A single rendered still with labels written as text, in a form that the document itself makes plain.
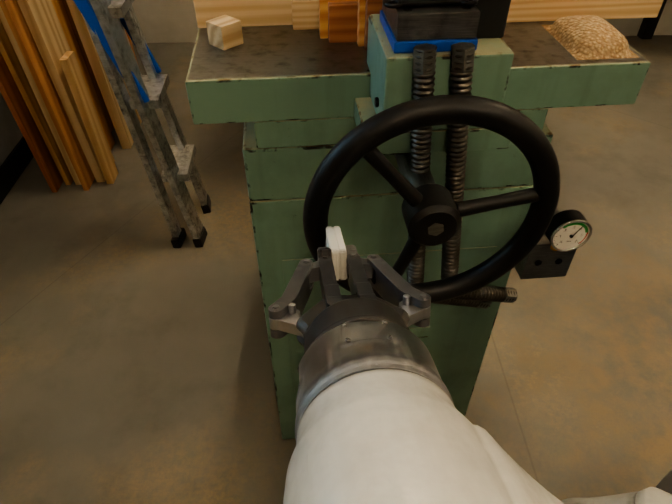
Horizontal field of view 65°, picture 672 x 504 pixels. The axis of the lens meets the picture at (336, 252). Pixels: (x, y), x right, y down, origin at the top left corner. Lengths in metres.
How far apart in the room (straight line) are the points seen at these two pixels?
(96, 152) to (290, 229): 1.40
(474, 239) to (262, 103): 0.41
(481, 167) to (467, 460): 0.62
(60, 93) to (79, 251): 0.54
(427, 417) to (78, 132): 1.97
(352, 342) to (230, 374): 1.17
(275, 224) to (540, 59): 0.43
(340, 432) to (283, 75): 0.53
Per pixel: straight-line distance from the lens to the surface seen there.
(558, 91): 0.80
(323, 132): 0.74
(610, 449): 1.48
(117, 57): 1.52
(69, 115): 2.12
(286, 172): 0.77
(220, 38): 0.78
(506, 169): 0.84
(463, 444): 0.24
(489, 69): 0.63
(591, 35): 0.83
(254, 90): 0.70
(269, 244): 0.85
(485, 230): 0.90
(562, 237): 0.88
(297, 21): 0.84
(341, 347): 0.30
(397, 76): 0.61
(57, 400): 1.56
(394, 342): 0.31
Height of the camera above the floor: 1.19
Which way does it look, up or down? 43 degrees down
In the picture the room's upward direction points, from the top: straight up
